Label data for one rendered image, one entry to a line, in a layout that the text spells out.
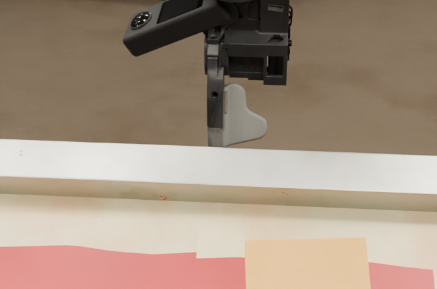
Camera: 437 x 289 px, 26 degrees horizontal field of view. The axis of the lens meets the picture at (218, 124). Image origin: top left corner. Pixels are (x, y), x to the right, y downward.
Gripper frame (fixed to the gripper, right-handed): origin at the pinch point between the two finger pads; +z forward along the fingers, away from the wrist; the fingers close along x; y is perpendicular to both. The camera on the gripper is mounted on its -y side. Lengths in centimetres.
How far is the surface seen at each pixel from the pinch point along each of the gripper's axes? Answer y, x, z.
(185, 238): -1.1, -21.6, -6.7
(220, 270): 2.1, -24.2, -6.0
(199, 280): 0.3, -25.2, -5.7
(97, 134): -74, 212, 221
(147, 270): -4.1, -24.6, -5.9
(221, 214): 1.8, -19.2, -7.3
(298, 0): 13, 378, 272
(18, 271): -15.4, -25.2, -5.8
